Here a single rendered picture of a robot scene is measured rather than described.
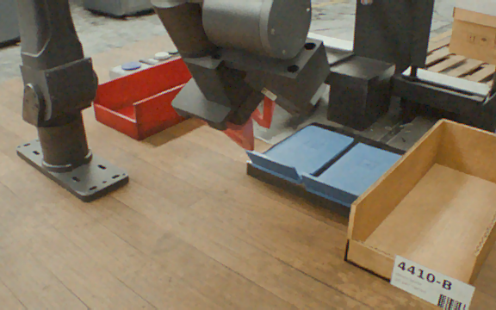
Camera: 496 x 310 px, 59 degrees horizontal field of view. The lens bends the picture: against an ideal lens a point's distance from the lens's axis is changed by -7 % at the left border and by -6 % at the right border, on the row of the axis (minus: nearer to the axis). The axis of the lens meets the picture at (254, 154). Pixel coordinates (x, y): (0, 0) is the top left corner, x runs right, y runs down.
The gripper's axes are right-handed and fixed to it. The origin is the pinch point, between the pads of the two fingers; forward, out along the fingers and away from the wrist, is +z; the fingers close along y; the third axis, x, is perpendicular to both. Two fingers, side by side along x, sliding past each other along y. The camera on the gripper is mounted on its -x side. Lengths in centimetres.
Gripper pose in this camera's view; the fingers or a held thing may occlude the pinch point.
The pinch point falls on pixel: (254, 133)
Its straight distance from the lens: 50.4
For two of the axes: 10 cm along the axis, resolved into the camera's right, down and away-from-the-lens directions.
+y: 5.5, -7.6, 3.5
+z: 3.0, 5.7, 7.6
